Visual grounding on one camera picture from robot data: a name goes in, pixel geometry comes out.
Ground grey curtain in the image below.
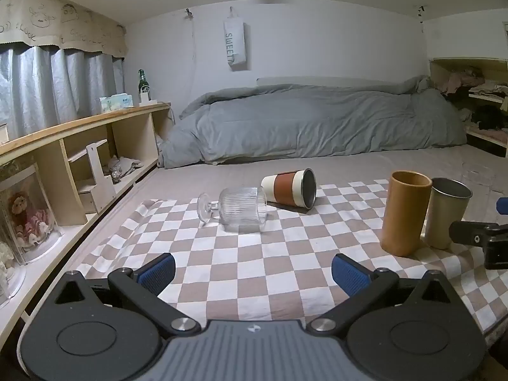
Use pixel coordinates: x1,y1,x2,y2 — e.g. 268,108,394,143
0,45,126,140

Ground cream cup with brown sleeve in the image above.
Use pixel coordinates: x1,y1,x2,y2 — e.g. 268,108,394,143
260,167,317,211

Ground wooden clothes shelf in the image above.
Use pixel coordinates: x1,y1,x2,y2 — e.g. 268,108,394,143
429,57,508,158

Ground clear plastic container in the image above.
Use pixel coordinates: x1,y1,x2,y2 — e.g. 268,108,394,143
0,241,27,309

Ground tissue box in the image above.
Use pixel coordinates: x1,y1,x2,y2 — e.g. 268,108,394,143
98,94,134,113

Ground clear case with doll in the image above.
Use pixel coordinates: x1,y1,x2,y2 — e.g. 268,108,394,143
0,162,64,266

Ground ribbed clear glass goblet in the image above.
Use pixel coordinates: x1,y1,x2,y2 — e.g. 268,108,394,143
197,186,267,232

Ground dark clothes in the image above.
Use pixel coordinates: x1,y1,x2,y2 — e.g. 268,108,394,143
469,104,508,132

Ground steel cup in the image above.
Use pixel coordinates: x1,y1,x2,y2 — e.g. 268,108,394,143
424,177,473,250

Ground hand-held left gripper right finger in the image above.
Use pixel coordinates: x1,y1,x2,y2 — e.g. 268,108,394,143
307,253,455,339

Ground pink clothes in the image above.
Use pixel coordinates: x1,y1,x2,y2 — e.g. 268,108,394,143
442,67,485,95

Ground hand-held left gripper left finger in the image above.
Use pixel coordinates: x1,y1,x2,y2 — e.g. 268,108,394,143
53,252,202,340

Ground tall orange cup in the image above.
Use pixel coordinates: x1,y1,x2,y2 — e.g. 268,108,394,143
380,170,433,257

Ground green glass bottle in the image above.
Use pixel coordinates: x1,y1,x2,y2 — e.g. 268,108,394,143
137,69,150,102

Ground white hanging fabric bag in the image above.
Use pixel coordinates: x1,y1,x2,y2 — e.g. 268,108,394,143
223,7,249,71

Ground beige valance with drawings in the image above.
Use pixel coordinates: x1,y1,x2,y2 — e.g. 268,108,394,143
0,0,129,58

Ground wooden bedside shelf unit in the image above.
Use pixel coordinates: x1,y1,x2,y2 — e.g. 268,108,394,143
0,102,172,328

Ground beige checkered cloth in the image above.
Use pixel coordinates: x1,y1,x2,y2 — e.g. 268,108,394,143
77,178,508,335

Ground small wooden stand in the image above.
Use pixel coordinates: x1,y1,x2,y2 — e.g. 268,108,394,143
77,139,117,214

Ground grey cloth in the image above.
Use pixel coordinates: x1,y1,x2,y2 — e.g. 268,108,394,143
103,155,146,184

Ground grey duvet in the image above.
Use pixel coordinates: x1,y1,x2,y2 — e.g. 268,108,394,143
158,75,469,170

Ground thin hanging cable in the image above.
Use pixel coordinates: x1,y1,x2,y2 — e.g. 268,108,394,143
191,17,198,102

